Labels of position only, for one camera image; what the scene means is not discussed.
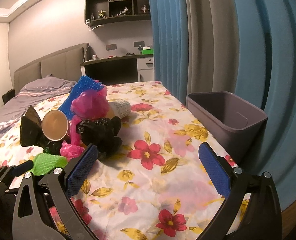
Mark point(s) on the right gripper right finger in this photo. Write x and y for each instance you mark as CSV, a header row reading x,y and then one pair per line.
x,y
250,209

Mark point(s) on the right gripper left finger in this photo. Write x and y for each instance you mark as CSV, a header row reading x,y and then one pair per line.
x,y
32,218

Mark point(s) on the green foam net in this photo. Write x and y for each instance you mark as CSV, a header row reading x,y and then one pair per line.
x,y
44,163

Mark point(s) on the dark brown paper wrapper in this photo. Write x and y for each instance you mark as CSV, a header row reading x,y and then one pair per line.
x,y
30,128

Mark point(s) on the brown paper cup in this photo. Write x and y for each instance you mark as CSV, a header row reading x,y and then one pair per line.
x,y
55,125

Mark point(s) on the black plastic bag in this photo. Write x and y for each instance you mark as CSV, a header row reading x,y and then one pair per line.
x,y
103,133

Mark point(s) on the white grid paper cup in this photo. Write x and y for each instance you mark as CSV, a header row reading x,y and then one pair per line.
x,y
119,108

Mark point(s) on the blue foam net sleeve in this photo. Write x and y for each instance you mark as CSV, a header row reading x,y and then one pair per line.
x,y
83,84

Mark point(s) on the purple plastic trash bin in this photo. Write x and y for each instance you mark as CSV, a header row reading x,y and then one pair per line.
x,y
233,121

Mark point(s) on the grey upholstered headboard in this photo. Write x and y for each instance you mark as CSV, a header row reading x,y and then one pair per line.
x,y
64,64

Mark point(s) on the dark wooden desk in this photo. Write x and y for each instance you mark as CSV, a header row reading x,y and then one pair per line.
x,y
113,70

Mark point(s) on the white drawer cabinet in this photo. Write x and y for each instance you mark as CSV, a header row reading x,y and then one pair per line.
x,y
145,69

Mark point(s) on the green box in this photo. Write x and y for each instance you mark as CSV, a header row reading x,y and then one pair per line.
x,y
147,51

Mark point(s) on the blue and grey curtain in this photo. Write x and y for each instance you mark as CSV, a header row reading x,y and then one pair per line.
x,y
247,47

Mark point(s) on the dark wall shelf unit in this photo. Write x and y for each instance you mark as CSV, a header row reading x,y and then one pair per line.
x,y
100,12

